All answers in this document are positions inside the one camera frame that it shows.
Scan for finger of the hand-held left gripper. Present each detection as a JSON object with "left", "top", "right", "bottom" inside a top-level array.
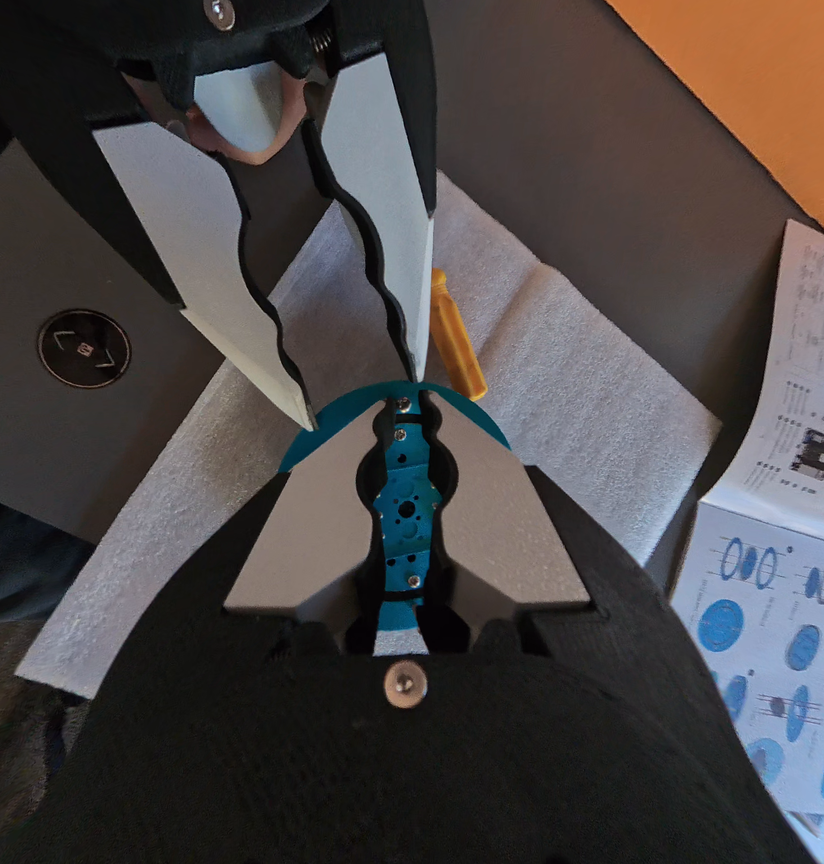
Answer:
[
  {"left": 302, "top": 53, "right": 436, "bottom": 384},
  {"left": 93, "top": 120, "right": 317, "bottom": 433}
]

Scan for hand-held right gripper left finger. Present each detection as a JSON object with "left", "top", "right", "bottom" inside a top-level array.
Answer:
[{"left": 224, "top": 401, "right": 394, "bottom": 650}]

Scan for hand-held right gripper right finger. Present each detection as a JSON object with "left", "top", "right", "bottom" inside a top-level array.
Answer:
[{"left": 420, "top": 393, "right": 591, "bottom": 650}]

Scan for blue round metal base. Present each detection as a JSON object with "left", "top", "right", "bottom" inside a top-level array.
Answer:
[{"left": 277, "top": 380, "right": 514, "bottom": 639}]

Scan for orange-handled screwdriver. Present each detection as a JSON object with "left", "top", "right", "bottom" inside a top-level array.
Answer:
[{"left": 428, "top": 268, "right": 488, "bottom": 401}]

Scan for dark grey desk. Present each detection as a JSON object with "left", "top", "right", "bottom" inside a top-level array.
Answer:
[{"left": 422, "top": 0, "right": 824, "bottom": 595}]

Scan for person's left hand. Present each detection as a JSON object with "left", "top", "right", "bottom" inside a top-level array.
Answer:
[{"left": 182, "top": 71, "right": 308, "bottom": 167}]

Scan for white foam sheet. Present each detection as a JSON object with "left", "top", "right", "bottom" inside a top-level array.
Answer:
[{"left": 15, "top": 169, "right": 723, "bottom": 699}]

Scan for open instruction booklet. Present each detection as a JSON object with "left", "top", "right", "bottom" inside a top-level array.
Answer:
[{"left": 668, "top": 219, "right": 824, "bottom": 851}]

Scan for person's dark pants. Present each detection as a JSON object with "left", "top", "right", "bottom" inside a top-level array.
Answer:
[{"left": 0, "top": 496, "right": 95, "bottom": 622}]

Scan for orange cardboard box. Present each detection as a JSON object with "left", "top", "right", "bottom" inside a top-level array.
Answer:
[{"left": 604, "top": 0, "right": 824, "bottom": 240}]

